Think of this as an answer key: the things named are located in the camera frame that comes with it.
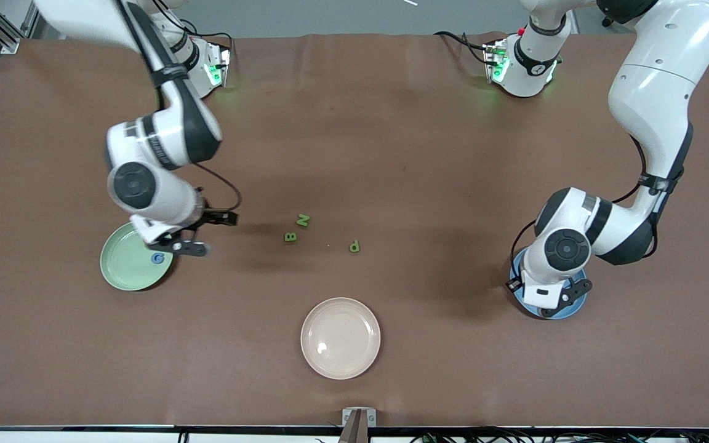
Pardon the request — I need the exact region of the blue plate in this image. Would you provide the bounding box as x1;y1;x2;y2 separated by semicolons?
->
510;246;589;321

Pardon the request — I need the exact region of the green plate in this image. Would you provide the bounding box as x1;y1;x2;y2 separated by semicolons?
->
100;223;175;292

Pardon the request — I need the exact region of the silver base connector box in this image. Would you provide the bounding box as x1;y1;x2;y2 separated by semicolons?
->
206;44;233;87
483;39;510;84

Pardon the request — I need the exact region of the brown table cover sheet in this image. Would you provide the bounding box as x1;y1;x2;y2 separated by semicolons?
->
0;32;709;428

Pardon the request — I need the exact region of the beige plate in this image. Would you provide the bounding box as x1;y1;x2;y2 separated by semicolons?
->
300;297;382;380

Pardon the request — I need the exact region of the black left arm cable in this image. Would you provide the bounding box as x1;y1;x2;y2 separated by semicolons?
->
510;137;660;282

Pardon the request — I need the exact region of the black base cable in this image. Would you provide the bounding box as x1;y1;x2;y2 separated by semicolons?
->
170;17;233;51
433;30;491;63

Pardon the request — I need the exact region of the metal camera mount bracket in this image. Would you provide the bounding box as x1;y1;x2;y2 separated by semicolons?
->
337;407;377;443

